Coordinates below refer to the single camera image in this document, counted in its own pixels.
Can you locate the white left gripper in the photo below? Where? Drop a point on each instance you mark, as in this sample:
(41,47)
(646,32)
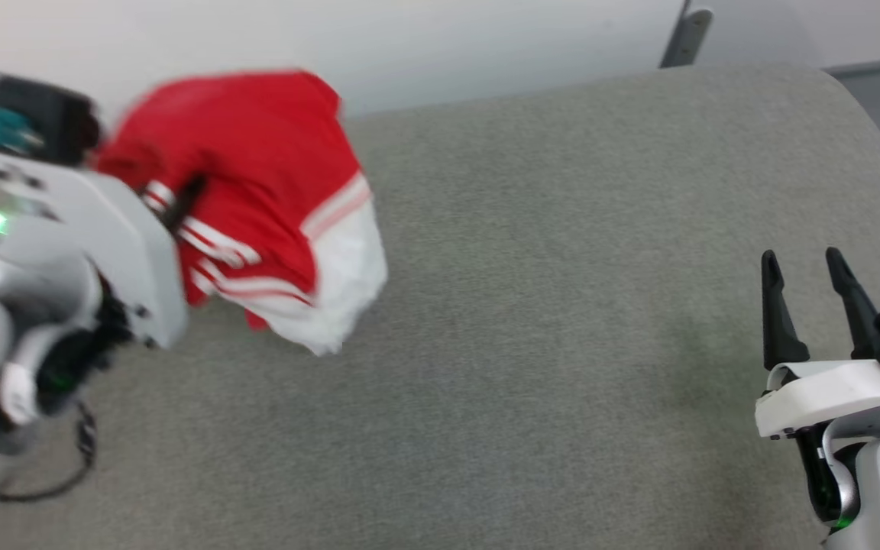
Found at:
(127,244)

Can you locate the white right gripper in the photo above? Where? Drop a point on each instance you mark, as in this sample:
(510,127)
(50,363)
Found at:
(822,393)

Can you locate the red white striped garment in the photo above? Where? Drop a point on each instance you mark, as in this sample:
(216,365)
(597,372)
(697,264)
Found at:
(257,153)

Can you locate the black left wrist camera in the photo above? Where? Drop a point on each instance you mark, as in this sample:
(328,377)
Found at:
(46,118)

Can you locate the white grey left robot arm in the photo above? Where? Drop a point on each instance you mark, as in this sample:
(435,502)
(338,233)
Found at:
(35,283)

